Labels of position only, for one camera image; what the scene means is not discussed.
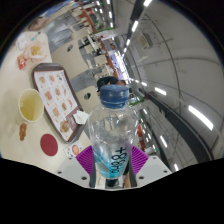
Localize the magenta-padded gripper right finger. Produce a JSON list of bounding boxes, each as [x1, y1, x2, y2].
[[128, 145, 173, 188]]

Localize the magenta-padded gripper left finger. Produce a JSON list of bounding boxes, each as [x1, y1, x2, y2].
[[54, 145, 98, 189]]

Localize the clear blue-capped water bottle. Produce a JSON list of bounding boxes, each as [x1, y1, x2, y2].
[[87, 84, 140, 181]]

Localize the flat round red coaster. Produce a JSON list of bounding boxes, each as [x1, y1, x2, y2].
[[39, 133, 59, 157]]

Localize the white crumpled napkin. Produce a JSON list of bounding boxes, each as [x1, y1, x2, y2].
[[72, 109, 90, 125]]

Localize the brown fried snack piece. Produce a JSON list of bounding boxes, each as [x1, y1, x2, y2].
[[18, 122, 28, 142]]

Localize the beige chair with hole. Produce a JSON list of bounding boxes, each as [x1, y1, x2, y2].
[[49, 36, 91, 79], [78, 84, 101, 113]]

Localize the ceiling lights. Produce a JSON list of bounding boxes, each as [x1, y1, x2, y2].
[[94, 0, 214, 172]]

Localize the cream paper cup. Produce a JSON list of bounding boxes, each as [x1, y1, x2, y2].
[[17, 88, 45, 125]]

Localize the dark brown food tray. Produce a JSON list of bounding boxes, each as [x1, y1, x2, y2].
[[31, 62, 88, 144]]

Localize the paper wrapper with fried food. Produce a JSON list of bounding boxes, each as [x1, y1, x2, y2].
[[23, 39, 49, 64]]

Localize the ceiling air conditioner unit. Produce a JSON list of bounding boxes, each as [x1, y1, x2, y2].
[[138, 33, 154, 50]]

